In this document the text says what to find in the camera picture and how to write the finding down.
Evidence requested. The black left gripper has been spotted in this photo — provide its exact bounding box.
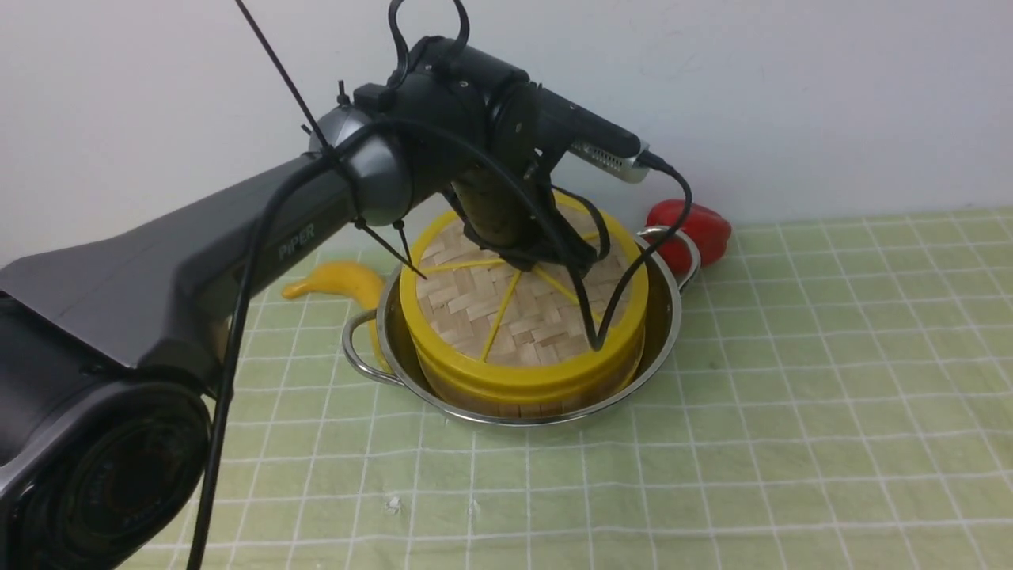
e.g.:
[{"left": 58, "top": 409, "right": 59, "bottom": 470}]
[{"left": 442, "top": 167, "right": 598, "bottom": 274}]

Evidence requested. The woven bamboo steamer lid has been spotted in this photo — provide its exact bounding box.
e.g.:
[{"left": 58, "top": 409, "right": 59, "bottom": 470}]
[{"left": 398, "top": 211, "right": 649, "bottom": 367}]

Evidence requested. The bamboo steamer basket yellow rim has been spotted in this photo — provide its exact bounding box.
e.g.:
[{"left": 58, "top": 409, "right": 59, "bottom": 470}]
[{"left": 417, "top": 338, "right": 645, "bottom": 419}]

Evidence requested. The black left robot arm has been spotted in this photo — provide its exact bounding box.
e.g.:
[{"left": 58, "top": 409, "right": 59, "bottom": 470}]
[{"left": 2, "top": 36, "right": 592, "bottom": 569}]

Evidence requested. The stainless steel pot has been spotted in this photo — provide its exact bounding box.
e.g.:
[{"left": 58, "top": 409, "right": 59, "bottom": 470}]
[{"left": 341, "top": 230, "right": 701, "bottom": 429}]

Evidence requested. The yellow banana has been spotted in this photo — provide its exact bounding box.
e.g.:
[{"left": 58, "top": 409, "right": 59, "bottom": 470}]
[{"left": 281, "top": 260, "right": 385, "bottom": 310}]

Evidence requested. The red bell pepper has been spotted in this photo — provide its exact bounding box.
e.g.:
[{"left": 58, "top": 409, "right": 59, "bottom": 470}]
[{"left": 645, "top": 199, "right": 732, "bottom": 274}]

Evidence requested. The green checkered tablecloth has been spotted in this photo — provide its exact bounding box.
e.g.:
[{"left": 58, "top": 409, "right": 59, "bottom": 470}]
[{"left": 119, "top": 207, "right": 1013, "bottom": 570}]

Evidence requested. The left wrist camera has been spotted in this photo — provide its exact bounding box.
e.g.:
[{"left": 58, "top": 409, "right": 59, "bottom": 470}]
[{"left": 536, "top": 85, "right": 648, "bottom": 184}]

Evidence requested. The black camera cable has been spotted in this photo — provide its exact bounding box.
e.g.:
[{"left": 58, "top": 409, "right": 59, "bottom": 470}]
[{"left": 186, "top": 0, "right": 694, "bottom": 570}]

